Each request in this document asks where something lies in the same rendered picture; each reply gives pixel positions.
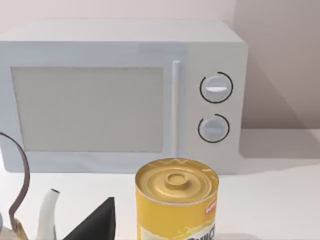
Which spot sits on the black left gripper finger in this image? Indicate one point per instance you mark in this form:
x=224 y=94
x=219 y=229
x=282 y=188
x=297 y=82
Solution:
x=100 y=222

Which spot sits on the yellow can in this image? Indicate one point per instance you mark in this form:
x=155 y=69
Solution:
x=175 y=200

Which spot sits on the small microwave knob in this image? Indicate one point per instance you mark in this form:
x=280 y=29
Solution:
x=213 y=128

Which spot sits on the pale microwave oven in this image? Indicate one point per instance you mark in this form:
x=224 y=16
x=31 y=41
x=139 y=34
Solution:
x=100 y=50

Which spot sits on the large microwave knob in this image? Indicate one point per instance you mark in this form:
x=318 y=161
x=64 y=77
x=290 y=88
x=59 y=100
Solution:
x=216 y=87

